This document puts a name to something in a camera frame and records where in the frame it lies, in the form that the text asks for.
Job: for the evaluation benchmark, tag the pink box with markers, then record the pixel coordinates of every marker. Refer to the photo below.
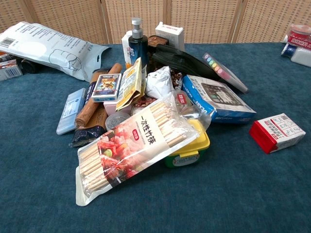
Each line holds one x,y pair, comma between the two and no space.
110,106

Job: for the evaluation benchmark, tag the playing card box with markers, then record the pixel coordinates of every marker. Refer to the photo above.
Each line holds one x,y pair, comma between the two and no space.
107,87

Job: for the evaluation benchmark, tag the blue calculator box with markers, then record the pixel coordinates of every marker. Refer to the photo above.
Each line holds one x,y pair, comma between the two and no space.
218,99

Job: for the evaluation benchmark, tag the white cardboard box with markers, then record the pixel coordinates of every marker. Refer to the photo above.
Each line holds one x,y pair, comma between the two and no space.
171,34

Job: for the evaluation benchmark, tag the white box with red top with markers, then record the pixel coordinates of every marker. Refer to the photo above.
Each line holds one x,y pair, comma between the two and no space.
279,132

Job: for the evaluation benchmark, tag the grey package with barcode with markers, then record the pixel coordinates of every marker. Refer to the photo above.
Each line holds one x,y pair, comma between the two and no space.
9,71

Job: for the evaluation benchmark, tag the red bean snack packet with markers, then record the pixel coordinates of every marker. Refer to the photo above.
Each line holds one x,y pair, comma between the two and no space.
143,103

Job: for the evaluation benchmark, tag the white crumpled pouch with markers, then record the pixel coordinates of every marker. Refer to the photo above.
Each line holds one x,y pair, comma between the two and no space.
159,83

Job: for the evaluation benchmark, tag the clear bag with red label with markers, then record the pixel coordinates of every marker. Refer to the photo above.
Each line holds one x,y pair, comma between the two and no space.
192,106

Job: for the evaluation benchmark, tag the clear round plastic jar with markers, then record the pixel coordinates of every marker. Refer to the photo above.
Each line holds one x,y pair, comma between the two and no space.
116,120

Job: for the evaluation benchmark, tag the yellow paper packet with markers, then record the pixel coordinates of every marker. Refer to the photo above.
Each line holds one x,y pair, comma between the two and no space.
132,85

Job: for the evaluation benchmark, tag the bamboo chopsticks bag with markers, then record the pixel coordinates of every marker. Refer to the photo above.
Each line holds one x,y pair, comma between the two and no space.
126,148

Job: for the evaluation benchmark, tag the coffee bean print packet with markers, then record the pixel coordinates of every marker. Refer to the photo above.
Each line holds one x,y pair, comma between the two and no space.
177,78

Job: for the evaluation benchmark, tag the yellow lidded green container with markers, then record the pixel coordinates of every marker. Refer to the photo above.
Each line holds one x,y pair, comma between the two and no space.
192,151

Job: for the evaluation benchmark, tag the black folded pouch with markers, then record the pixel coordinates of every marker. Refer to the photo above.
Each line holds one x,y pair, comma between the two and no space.
177,60

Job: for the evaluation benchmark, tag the brown cylindrical roll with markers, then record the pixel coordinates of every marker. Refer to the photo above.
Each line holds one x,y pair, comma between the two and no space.
90,109

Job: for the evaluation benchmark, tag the blue tablecloth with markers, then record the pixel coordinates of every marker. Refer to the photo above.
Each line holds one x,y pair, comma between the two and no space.
155,184

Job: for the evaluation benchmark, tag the dark blue pump bottle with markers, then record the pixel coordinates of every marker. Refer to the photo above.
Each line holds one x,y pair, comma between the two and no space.
138,48

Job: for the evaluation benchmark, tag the white orange carton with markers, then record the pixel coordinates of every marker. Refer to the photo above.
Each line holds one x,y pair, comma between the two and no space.
126,51

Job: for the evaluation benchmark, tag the clear case with coloured dots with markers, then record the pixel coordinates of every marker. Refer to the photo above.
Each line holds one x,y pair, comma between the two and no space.
224,71

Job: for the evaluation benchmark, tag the light blue plastic case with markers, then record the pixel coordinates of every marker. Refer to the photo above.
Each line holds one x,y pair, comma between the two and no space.
70,110

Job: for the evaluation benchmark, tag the woven folding screen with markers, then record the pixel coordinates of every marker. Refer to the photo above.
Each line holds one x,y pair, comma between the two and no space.
199,19

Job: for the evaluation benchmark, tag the large white plastic mailer bag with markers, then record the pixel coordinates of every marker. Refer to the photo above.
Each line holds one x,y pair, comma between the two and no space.
48,49

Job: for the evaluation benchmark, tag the black cylindrical object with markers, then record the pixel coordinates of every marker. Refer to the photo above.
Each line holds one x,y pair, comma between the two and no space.
30,66

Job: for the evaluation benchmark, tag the blue white bottle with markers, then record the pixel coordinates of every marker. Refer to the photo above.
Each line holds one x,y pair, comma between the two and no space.
289,51

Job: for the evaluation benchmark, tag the white plastic block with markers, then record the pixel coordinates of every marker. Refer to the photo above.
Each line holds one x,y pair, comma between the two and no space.
302,56

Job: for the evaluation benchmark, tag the red white flat package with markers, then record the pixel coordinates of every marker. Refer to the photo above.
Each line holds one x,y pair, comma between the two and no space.
298,41

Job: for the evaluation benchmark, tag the red white round tub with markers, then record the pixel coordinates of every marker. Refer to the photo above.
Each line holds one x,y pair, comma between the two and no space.
300,30

